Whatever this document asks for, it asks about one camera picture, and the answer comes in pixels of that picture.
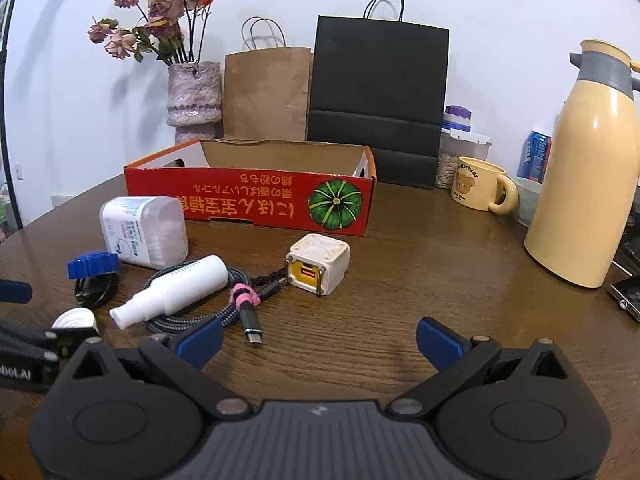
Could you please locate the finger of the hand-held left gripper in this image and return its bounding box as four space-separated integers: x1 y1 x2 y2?
0 317 101 364
0 280 34 306

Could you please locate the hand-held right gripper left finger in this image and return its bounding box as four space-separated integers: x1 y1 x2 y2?
60 316 253 418

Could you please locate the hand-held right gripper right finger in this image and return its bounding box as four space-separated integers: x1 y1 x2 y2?
387 316 576 418

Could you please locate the large white ribbed lid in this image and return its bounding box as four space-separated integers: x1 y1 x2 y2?
51 308 96 332

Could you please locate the braided cable with pink tie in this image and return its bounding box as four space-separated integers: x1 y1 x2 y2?
146 266 291 348

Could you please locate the white spray bottle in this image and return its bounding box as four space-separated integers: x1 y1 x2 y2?
109 254 229 331

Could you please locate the red cardboard box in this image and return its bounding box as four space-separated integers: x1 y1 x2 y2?
124 138 377 237

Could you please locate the blue ribbed cap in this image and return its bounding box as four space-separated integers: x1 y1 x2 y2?
66 252 119 280

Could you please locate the clear cotton swab box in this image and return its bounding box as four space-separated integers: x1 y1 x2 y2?
99 195 190 269

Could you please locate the white cube charger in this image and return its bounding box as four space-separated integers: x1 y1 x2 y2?
285 234 351 297

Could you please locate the yellow bear mug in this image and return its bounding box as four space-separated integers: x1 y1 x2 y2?
450 156 520 215

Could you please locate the black electronic device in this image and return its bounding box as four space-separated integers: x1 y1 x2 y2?
606 232 640 323

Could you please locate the blue drink can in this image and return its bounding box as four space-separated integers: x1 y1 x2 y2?
516 130 553 183

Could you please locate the yellow thermos jug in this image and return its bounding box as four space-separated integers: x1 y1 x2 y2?
523 38 640 289

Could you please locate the purple lidded jar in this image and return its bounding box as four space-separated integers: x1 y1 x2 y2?
443 105 473 132

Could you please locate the mottled purple vase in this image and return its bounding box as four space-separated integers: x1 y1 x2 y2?
166 61 223 145

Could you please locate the black paper bag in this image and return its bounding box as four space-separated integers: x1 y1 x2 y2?
306 0 450 190

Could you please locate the brown paper bag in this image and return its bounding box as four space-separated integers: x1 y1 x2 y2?
222 16 313 142

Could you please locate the dried rose bouquet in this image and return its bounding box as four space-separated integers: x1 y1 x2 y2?
88 0 217 67

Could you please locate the black coiled cable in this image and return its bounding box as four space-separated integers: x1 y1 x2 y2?
74 271 121 309

